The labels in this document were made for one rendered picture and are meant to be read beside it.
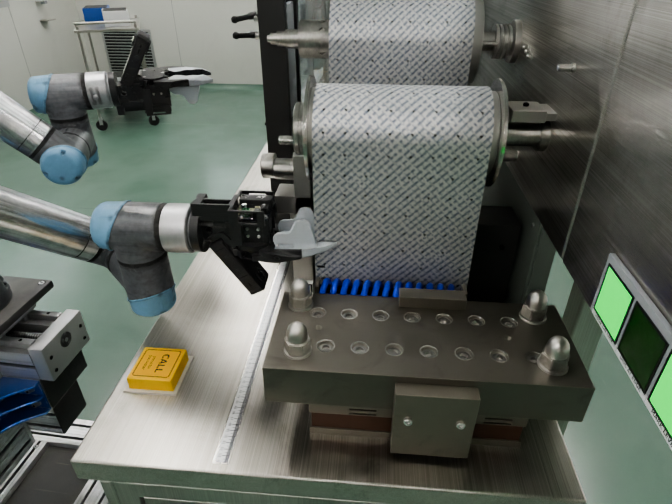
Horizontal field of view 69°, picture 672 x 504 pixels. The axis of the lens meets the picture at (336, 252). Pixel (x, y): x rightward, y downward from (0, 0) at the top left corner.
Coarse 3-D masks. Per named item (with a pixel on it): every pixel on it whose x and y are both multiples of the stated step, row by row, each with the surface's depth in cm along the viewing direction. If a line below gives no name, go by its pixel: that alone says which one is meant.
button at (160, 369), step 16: (144, 352) 77; (160, 352) 77; (176, 352) 77; (144, 368) 74; (160, 368) 74; (176, 368) 75; (128, 384) 74; (144, 384) 73; (160, 384) 73; (176, 384) 74
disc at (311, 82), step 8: (312, 80) 67; (304, 104) 63; (304, 112) 63; (304, 120) 63; (304, 128) 63; (304, 136) 63; (304, 144) 64; (304, 152) 65; (304, 160) 66; (312, 176) 72
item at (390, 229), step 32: (320, 192) 69; (352, 192) 68; (384, 192) 68; (416, 192) 67; (448, 192) 67; (480, 192) 67; (320, 224) 71; (352, 224) 71; (384, 224) 70; (416, 224) 70; (448, 224) 70; (320, 256) 74; (352, 256) 74; (384, 256) 73; (416, 256) 73; (448, 256) 72
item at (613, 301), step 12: (612, 276) 46; (612, 288) 46; (624, 288) 44; (600, 300) 48; (612, 300) 46; (624, 300) 44; (600, 312) 48; (612, 312) 46; (624, 312) 44; (612, 324) 46; (612, 336) 46
